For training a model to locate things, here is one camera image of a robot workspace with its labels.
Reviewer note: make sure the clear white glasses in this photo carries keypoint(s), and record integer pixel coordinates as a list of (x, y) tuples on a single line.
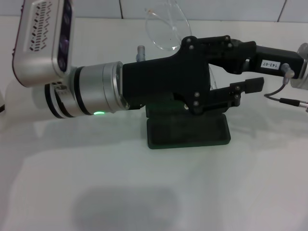
[(166, 31)]

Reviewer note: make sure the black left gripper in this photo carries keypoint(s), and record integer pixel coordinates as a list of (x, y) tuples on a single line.
[(163, 79)]

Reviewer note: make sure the green glasses case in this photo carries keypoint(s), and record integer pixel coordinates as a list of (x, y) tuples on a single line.
[(187, 134)]

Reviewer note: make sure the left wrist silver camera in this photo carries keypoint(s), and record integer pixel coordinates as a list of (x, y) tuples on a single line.
[(36, 36)]

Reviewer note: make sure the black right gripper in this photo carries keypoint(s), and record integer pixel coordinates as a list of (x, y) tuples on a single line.
[(286, 61)]

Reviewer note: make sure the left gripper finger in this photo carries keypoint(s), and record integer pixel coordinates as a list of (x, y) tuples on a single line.
[(253, 84)]

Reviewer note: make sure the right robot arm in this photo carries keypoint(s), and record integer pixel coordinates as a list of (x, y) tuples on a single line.
[(303, 81)]

